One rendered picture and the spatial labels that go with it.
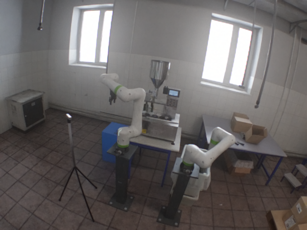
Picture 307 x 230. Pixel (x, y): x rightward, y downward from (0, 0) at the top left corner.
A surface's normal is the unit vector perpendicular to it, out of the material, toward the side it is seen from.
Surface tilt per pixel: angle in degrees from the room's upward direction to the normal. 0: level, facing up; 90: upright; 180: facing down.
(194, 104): 90
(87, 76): 90
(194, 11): 90
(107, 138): 90
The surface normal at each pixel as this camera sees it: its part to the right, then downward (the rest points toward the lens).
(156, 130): -0.19, 0.35
